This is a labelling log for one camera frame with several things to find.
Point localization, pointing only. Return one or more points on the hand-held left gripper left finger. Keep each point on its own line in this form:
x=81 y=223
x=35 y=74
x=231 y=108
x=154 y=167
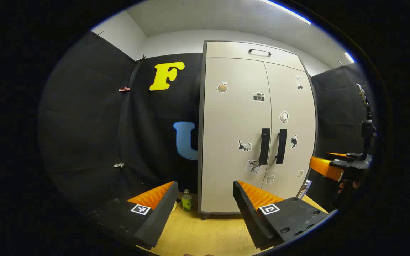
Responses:
x=158 y=220

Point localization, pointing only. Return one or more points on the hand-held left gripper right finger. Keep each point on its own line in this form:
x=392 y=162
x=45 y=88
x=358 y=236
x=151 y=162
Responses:
x=251 y=220

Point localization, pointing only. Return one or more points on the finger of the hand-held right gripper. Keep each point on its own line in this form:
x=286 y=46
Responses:
x=338 y=155
x=324 y=168

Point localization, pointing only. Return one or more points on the beige shoe cabinet door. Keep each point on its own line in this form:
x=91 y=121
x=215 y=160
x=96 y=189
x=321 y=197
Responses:
x=233 y=117
x=294 y=106

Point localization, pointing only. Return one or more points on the beige double-door shoe cabinet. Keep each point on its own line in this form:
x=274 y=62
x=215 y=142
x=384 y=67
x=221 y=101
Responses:
x=202 y=142

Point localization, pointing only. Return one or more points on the white cardboard box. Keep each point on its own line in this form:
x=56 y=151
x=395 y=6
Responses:
x=304 y=189

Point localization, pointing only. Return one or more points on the green label bottle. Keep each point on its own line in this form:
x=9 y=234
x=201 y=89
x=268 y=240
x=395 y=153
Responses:
x=187 y=202

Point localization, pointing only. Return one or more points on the silver clip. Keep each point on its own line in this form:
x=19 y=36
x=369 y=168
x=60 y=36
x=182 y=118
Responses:
x=119 y=165

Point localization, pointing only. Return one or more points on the small ceiling light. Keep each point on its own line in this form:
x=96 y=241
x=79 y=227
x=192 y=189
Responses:
x=349 y=57

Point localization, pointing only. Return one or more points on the black backdrop cloth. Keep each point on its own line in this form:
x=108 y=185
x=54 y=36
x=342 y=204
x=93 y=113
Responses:
x=84 y=124

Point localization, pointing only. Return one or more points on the pink clip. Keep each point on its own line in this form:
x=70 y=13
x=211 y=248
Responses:
x=124 y=89

